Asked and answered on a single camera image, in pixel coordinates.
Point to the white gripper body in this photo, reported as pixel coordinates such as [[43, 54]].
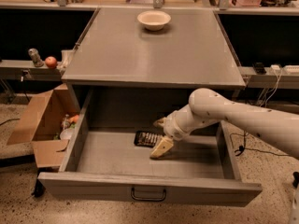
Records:
[[171, 128]]

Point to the black phone on shelf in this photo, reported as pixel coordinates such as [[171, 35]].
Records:
[[259, 68]]

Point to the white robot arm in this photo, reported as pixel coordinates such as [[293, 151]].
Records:
[[206, 107]]

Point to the small grey figurine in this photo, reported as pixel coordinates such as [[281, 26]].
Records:
[[35, 57]]

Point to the brown cardboard box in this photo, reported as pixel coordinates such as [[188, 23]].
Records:
[[40, 125]]

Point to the grey side shelf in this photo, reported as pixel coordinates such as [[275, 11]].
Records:
[[270, 79], [25, 70]]

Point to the black drawer handle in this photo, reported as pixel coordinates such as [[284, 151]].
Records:
[[148, 195]]

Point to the red apple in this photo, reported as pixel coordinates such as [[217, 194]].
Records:
[[51, 62]]

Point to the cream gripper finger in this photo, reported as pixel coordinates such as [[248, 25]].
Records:
[[164, 145], [159, 123]]

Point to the white ceramic bowl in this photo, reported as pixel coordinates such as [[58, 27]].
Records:
[[154, 20]]

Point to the black rxbar chocolate wrapper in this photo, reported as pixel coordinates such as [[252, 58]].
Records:
[[146, 139]]

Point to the grey counter cabinet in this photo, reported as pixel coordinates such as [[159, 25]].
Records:
[[140, 75]]

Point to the grey side shelf right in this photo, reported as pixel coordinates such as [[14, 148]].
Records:
[[270, 79]]

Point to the plastic bottle in box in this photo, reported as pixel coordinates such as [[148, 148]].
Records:
[[65, 122]]

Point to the grey side shelf left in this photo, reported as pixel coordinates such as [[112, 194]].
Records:
[[25, 70]]

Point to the open grey top drawer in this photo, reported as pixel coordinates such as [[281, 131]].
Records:
[[103, 163]]

